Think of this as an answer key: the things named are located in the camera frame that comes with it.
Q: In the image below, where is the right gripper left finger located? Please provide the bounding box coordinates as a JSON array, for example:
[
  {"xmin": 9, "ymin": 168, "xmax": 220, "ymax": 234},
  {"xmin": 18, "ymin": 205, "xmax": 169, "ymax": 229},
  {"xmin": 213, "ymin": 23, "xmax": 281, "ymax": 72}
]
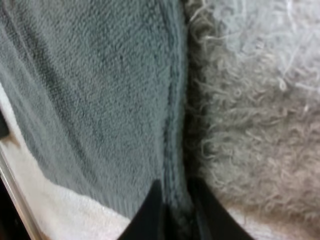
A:
[{"xmin": 117, "ymin": 178, "xmax": 173, "ymax": 240}]

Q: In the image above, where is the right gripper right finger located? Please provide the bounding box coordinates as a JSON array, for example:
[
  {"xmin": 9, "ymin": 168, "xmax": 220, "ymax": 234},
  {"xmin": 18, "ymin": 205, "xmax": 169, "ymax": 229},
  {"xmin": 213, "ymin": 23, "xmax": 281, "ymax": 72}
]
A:
[{"xmin": 187, "ymin": 176, "xmax": 256, "ymax": 240}]

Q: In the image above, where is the dark grey-green towel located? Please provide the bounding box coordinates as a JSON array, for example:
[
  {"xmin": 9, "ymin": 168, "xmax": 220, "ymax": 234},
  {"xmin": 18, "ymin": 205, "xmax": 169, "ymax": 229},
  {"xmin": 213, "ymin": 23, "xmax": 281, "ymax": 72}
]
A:
[{"xmin": 0, "ymin": 0, "xmax": 201, "ymax": 240}]

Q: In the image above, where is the ribbed aluminium rail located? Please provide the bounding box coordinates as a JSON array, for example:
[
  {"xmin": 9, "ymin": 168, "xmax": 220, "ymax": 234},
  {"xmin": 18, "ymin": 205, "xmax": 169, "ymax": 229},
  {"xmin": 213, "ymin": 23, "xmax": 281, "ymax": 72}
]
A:
[{"xmin": 0, "ymin": 143, "xmax": 43, "ymax": 240}]

